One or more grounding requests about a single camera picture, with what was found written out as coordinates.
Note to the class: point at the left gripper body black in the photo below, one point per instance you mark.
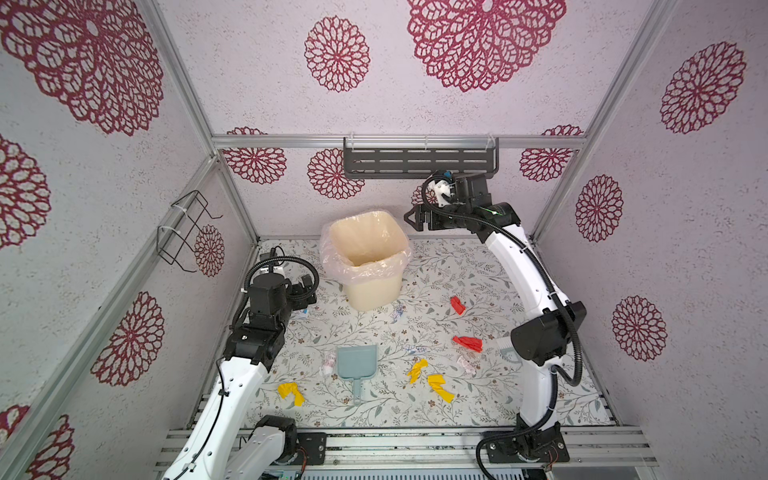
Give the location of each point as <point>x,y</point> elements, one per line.
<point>297,298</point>

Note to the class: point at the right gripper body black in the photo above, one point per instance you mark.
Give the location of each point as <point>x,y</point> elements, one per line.
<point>451,218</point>

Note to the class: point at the beige trash bin with liner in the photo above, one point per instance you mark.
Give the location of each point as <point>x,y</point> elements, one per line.
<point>367,255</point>

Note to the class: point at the teal plastic dustpan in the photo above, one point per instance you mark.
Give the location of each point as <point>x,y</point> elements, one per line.
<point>356,364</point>

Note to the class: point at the yellow paper scrap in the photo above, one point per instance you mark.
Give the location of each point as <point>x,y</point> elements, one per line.
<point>436,383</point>
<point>291,389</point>
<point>416,370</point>

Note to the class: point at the teal hand brush white bristles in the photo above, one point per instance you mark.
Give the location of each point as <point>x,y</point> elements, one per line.
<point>507,351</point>

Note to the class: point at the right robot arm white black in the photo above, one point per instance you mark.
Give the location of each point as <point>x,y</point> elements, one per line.
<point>547,342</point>

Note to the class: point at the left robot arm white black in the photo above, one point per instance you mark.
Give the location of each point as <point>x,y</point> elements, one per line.
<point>273,288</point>

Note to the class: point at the pink paper scrap left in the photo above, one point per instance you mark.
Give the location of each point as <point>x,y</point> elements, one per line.
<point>328,367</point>

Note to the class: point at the pink paper scrap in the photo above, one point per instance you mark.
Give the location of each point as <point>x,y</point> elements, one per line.
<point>328,367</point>
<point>469,363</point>

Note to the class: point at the red paper scrap upper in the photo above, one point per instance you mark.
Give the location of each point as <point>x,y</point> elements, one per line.
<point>457,305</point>

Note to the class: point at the red paper scrap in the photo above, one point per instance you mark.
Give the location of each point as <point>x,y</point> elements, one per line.
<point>457,305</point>
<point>471,343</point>

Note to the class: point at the red paper scrap lower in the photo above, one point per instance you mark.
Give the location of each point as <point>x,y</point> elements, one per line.
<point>471,343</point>

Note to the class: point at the pink paper scrap right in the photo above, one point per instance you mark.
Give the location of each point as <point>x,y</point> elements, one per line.
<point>469,363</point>

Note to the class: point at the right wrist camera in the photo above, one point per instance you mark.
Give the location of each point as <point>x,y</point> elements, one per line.
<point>441,190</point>

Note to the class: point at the dark metal wall shelf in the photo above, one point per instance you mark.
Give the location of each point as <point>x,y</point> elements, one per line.
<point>377,161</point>

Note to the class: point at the black wire wall rack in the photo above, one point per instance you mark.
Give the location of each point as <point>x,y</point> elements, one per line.
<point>193,243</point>

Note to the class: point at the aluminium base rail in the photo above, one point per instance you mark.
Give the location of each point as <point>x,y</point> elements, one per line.
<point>454,448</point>

